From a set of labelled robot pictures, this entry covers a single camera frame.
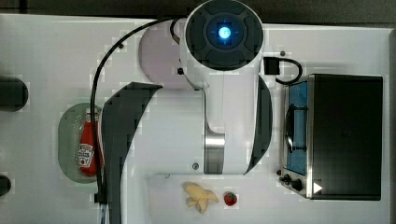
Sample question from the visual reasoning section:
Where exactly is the black oven power cable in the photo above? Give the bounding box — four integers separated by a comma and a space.
262, 56, 304, 86

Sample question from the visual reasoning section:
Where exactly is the green oval strainer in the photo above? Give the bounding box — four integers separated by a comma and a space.
58, 103, 96, 184

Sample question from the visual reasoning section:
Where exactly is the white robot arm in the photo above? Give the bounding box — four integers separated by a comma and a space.
100, 0, 273, 224

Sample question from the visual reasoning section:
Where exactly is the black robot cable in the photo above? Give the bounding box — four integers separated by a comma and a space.
90, 17, 187, 204

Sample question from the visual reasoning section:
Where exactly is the lilac oval plate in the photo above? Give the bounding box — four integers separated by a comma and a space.
138, 21, 190, 89

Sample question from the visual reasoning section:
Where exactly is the plush strawberry near banana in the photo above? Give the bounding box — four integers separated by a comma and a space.
223, 191, 237, 206

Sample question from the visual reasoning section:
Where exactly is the black cylinder cup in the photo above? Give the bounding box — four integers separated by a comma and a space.
0, 77, 29, 112
0, 175, 11, 196

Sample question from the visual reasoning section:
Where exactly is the red plush ketchup bottle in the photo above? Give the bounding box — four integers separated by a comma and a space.
78, 108, 103, 176

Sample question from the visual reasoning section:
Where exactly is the plush peeled banana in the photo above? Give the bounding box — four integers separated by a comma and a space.
182, 182, 219, 214

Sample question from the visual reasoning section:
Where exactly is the black toaster oven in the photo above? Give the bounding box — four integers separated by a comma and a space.
277, 74, 383, 201

